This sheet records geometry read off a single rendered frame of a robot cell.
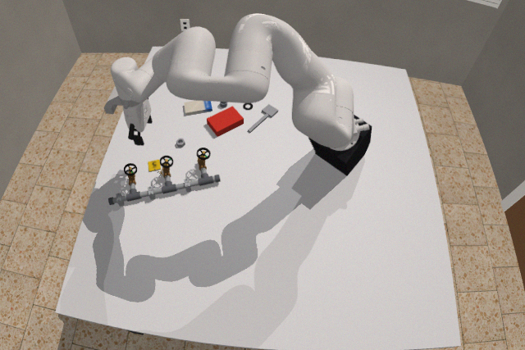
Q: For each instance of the yellow tag on chain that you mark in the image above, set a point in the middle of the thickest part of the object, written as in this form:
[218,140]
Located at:
[154,165]

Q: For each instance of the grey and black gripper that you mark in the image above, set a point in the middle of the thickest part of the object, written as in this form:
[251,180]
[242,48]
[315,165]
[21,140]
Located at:
[136,119]

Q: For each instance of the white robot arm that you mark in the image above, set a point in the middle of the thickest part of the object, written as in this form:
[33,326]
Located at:
[322,106]

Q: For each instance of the red rectangular block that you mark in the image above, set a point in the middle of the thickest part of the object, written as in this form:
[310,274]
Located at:
[225,121]

